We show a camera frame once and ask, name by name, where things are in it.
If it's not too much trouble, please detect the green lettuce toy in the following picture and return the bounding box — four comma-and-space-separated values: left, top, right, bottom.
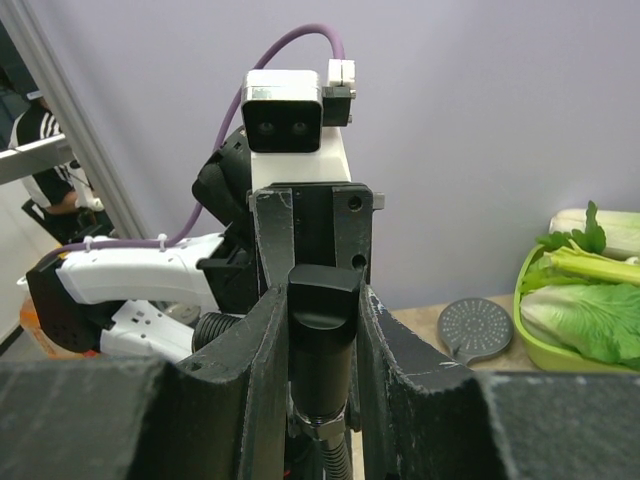
520, 284, 639, 371

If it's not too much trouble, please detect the napa cabbage toy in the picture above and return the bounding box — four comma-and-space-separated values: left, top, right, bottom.
549, 209, 639, 260

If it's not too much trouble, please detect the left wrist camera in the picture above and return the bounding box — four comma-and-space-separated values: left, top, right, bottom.
241, 59, 356, 191

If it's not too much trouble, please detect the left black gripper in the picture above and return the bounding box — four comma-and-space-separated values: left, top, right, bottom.
249, 182, 385, 295

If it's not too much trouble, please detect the black shower hose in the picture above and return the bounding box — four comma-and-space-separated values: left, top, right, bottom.
317, 429, 353, 480

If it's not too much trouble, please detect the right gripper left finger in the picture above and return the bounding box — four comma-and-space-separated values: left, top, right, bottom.
1, 288, 288, 479

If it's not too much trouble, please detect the black angle valve fitting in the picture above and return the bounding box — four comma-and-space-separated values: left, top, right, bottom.
183, 264, 362, 445

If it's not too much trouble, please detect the grey shower head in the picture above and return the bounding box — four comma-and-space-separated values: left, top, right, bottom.
437, 298, 514, 365

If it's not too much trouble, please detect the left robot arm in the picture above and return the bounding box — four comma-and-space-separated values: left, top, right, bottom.
20, 127, 384, 362

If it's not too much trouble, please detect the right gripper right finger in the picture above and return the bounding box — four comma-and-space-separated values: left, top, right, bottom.
357, 287, 639, 479

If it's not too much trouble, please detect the green plastic tray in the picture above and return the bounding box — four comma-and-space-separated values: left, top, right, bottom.
512, 246, 639, 374

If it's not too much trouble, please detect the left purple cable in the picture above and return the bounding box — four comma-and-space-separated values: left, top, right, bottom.
34, 22, 347, 271

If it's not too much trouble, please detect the aluminium rail frame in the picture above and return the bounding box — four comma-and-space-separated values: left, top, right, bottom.
1, 1, 147, 243

